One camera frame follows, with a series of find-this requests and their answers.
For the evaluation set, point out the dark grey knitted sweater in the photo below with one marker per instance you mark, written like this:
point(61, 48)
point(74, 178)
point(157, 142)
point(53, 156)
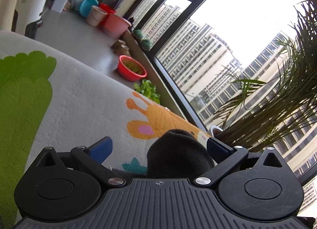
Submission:
point(175, 154)

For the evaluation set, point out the red basin with greens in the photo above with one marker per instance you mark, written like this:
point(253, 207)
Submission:
point(128, 70)

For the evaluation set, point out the red plastic bucket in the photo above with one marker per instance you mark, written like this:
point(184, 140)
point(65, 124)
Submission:
point(109, 8)

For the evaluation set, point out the tall palm plant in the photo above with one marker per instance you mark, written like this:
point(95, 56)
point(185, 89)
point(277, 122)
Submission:
point(279, 100)

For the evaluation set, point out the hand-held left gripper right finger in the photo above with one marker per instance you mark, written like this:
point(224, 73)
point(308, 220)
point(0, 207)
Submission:
point(218, 148)

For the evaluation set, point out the pink plastic basin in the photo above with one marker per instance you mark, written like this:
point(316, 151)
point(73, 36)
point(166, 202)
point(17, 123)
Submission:
point(115, 26)

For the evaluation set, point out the leafy green plant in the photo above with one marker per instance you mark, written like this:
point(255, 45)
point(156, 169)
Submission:
point(148, 91)

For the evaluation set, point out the beige plastic bucket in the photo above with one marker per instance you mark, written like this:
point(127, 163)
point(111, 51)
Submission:
point(95, 17)

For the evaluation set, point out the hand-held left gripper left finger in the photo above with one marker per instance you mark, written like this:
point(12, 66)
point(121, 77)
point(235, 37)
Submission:
point(101, 148)

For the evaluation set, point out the blue plastic basin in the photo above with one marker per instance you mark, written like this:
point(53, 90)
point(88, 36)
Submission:
point(88, 6)

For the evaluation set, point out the animal printed blanket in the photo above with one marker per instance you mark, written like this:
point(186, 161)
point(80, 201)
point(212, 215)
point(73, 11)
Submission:
point(81, 105)

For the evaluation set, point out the white plant pot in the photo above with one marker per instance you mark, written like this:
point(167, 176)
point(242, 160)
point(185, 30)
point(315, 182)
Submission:
point(215, 130)

